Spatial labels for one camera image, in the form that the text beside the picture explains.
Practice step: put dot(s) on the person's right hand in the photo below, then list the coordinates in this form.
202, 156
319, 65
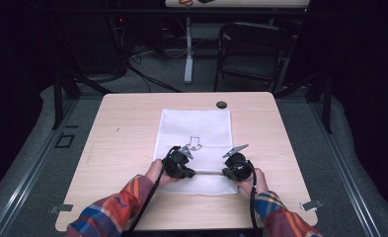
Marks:
259, 182

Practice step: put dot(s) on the white cloth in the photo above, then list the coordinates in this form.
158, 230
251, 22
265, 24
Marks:
198, 128

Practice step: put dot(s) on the white table leg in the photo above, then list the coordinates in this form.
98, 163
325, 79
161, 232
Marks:
188, 59

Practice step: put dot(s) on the aluminium floor rail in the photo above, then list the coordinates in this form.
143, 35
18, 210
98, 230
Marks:
343, 164
27, 177

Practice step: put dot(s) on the grey metal table bracket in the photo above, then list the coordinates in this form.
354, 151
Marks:
311, 204
61, 208

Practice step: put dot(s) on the black folding chair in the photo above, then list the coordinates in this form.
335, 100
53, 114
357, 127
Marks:
254, 49

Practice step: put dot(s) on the person's left hand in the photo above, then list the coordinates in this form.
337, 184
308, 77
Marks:
155, 173

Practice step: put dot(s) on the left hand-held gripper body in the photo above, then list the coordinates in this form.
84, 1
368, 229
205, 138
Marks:
176, 163

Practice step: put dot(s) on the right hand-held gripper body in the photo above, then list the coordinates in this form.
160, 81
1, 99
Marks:
239, 166

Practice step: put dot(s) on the black metal stand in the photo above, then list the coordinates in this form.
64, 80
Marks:
58, 95
326, 98

